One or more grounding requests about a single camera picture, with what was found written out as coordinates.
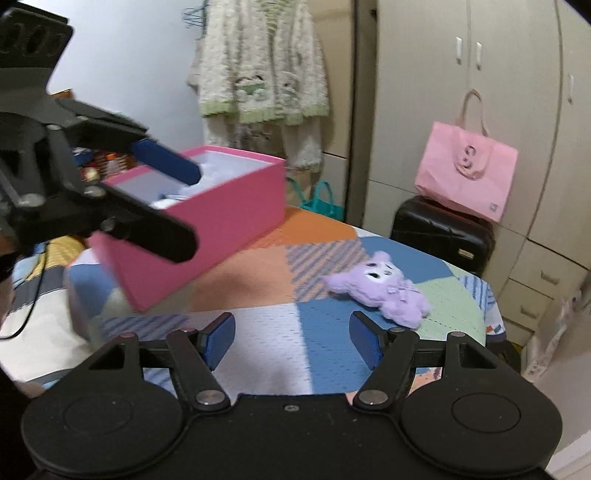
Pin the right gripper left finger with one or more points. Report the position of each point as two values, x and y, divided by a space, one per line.
195 355

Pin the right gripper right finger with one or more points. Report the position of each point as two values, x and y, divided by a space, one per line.
389 355

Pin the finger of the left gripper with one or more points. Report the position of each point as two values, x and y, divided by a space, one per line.
125 218
166 161

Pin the purple plush toy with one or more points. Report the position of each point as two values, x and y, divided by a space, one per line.
379 284

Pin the pink storage box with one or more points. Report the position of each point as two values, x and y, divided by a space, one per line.
240 198

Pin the patchwork colourful table cloth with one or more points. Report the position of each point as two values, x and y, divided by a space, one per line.
292 335

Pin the cream knitted cardigan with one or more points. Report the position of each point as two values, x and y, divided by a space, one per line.
260 78

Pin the black suitcase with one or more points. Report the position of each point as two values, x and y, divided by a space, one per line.
463 240

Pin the teal tote bag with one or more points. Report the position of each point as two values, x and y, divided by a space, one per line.
321 201

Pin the pink paper shopping bag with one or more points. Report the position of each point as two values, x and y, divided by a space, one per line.
465 171

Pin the beige wardrobe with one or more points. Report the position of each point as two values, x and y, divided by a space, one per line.
485 106

